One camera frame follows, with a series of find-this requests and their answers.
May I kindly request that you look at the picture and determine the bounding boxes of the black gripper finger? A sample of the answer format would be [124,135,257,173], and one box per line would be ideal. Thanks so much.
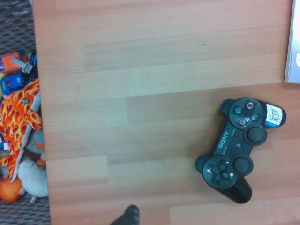
[110,204,141,225]

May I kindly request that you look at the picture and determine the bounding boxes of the black Sony gamepad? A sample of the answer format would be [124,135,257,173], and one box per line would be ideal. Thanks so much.
[195,97,287,204]

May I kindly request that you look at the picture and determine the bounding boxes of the white plush toy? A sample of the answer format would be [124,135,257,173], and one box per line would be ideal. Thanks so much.
[18,160,49,197]

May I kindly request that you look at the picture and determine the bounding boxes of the red-brown wooden coffee table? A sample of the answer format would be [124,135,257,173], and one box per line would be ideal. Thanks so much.
[32,0,300,225]

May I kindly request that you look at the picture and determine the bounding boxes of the orange flame dolphin plush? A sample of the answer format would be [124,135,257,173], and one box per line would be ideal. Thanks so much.
[0,78,43,183]

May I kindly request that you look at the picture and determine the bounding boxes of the blue police toy car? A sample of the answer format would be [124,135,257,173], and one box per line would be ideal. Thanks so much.
[0,72,27,96]

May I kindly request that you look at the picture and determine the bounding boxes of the red-orange toy truck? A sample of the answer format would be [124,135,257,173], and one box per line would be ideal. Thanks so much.
[0,52,33,74]

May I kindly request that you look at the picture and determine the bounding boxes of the magazines on table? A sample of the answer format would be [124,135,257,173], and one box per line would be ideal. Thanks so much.
[284,0,300,84]

